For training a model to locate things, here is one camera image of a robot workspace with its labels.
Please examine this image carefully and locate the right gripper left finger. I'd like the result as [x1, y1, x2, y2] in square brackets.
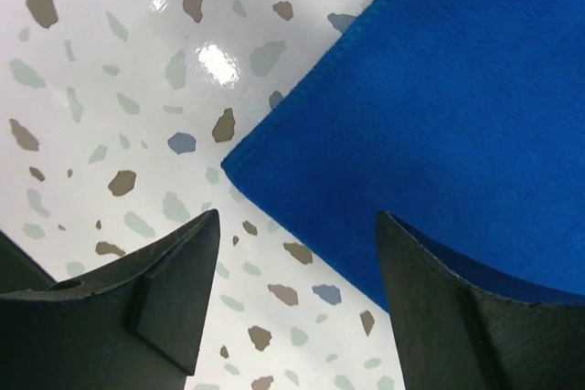
[1, 209, 220, 389]

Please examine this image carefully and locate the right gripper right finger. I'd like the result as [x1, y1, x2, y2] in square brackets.
[375, 212, 584, 389]

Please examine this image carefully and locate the blue towel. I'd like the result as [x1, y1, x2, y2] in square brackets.
[221, 0, 584, 306]

